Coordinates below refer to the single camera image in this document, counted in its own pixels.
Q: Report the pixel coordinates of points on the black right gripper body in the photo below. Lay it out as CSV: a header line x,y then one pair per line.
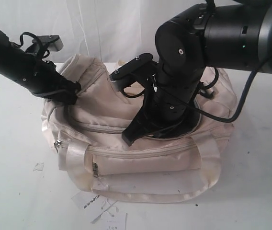
x,y
169,114

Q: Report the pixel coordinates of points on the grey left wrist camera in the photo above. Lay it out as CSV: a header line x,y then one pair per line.
x,y
51,42

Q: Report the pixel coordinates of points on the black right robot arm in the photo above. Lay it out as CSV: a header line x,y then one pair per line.
x,y
192,47

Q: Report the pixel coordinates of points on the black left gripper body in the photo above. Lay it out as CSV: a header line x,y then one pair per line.
x,y
52,85

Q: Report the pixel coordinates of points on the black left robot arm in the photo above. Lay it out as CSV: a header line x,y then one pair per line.
x,y
25,63

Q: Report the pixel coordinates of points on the clear plastic scrap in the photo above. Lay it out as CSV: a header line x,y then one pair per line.
x,y
38,167

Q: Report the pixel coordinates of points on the beige fabric duffel bag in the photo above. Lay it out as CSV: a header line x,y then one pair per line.
x,y
87,139

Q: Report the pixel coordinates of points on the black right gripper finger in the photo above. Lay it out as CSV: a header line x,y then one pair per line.
x,y
142,125

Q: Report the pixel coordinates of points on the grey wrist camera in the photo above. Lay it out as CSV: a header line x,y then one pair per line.
x,y
139,69
51,42

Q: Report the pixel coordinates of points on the white brand hang tag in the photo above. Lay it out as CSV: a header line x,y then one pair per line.
x,y
89,201

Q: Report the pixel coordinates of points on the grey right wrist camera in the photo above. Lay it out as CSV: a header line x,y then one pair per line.
x,y
139,69

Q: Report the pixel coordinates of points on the white square hang tag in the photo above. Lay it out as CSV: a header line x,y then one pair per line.
x,y
112,219

